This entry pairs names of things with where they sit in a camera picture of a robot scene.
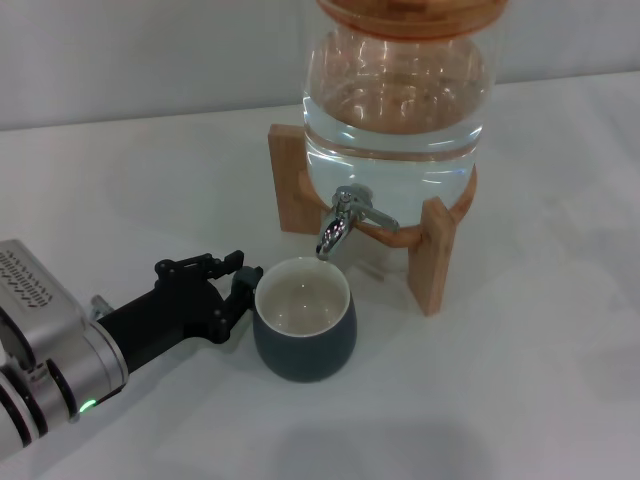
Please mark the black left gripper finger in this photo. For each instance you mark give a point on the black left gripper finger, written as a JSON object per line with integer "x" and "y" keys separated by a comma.
{"x": 200, "y": 264}
{"x": 240, "y": 295}

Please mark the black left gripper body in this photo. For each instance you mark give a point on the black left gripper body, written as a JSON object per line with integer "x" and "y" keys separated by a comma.
{"x": 170, "y": 315}

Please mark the dark cup with white inside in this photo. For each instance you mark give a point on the dark cup with white inside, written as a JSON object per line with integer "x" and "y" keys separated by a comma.
{"x": 305, "y": 350}

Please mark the chrome faucet tap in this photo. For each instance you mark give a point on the chrome faucet tap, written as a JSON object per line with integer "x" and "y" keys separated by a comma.
{"x": 334, "y": 230}

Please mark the wooden dispenser stand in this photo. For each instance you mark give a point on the wooden dispenser stand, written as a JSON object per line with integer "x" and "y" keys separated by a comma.
{"x": 287, "y": 175}

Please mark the glass water dispenser jar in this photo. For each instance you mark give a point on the glass water dispenser jar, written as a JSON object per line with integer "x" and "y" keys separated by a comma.
{"x": 395, "y": 125}

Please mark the wooden jar lid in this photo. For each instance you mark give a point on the wooden jar lid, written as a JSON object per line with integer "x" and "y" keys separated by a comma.
{"x": 410, "y": 17}

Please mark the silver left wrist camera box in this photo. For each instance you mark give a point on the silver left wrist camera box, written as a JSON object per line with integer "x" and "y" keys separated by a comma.
{"x": 35, "y": 290}

